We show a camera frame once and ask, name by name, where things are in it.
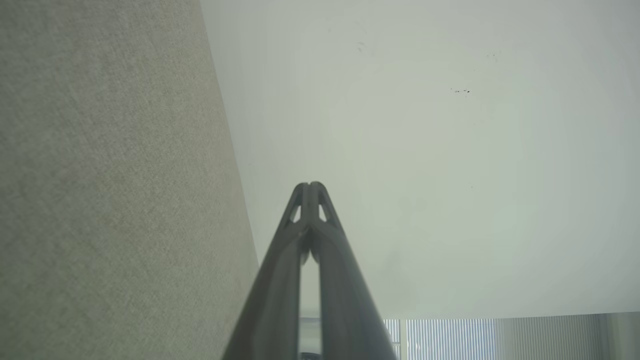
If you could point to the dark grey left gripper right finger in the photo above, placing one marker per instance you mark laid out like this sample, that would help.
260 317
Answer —
345 300

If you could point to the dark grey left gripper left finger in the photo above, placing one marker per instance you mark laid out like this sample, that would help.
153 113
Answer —
275 290

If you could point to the white vertical window blinds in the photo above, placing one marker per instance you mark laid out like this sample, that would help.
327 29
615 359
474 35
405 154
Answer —
450 340

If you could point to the grey fabric sofa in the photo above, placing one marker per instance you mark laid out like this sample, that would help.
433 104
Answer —
100 175

